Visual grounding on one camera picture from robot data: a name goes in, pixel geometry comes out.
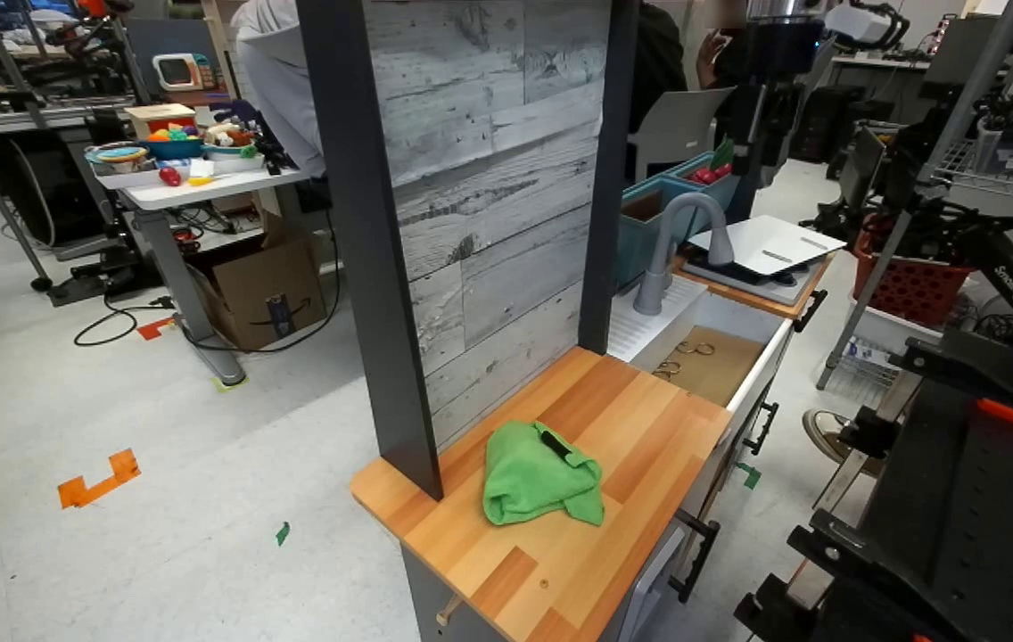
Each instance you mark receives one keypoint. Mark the green floor tape piece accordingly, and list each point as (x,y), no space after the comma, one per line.
(746,474)

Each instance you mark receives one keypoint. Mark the person in dark clothes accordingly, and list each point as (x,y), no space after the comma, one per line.
(721,53)

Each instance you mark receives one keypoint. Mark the red plastic crate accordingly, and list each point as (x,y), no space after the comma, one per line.
(912,289)

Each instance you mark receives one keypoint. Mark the shoe with white sole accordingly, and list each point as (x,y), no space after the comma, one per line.
(824,432)

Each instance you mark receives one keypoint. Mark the black perforated cart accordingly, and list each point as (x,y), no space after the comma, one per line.
(982,522)

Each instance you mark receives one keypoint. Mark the narrow dark frame post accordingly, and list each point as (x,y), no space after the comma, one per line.
(602,214)

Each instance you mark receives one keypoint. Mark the colourful toy bowl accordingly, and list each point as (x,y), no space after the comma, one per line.
(171,144)

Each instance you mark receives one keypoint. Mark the large orange floor tape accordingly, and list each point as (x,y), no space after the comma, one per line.
(98,487)

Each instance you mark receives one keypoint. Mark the small white orange screen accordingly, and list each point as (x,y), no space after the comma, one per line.
(178,73)

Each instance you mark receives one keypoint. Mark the person in white shirt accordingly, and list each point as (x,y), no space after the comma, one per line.
(279,84)

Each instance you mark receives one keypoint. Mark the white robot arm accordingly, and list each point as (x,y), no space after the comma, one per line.
(857,21)

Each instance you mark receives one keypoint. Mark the white flat board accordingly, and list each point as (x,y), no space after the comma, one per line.
(769,245)

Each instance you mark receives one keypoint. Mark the wooden countertop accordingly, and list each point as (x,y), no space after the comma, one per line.
(626,416)

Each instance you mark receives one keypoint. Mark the red toy food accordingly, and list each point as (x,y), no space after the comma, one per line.
(711,173)

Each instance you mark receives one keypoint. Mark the small wooden counter board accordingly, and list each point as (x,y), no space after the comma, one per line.
(785,304)

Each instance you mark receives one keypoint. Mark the silver slanted stand pole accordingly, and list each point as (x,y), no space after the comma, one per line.
(887,260)

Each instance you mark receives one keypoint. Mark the small orange floor tape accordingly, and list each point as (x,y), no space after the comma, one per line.
(154,328)

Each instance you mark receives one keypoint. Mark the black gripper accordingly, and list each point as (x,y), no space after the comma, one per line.
(781,53)

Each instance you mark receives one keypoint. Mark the grey curved tap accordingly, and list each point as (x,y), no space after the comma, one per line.
(649,281)

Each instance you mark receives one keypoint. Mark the green cloth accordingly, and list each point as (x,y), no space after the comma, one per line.
(526,484)

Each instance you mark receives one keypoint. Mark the open drawer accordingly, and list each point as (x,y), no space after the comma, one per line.
(657,310)

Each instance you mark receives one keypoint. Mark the wide dark frame post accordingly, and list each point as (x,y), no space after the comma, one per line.
(369,237)

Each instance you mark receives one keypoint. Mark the teal plastic bin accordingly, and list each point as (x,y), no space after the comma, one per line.
(634,245)

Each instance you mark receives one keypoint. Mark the wooden toy box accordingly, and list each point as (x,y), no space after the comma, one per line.
(157,117)

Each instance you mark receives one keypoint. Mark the green toy food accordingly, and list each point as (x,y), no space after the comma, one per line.
(730,149)

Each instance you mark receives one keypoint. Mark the black equipment frame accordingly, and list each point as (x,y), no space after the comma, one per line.
(982,245)

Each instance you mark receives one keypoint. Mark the white cabinet front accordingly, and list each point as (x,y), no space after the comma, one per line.
(741,410)

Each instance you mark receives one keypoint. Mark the grey wood backsplash panel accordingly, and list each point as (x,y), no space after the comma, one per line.
(481,180)

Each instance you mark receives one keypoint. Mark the red toy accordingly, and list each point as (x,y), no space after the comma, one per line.
(171,174)

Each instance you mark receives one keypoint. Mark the grey chair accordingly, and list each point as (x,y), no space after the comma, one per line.
(678,124)

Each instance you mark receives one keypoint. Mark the white desk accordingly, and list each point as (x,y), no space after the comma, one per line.
(190,191)

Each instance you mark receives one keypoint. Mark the cardboard box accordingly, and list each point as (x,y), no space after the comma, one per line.
(260,289)

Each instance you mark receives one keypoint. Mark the yellow white toy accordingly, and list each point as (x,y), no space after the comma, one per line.
(199,173)

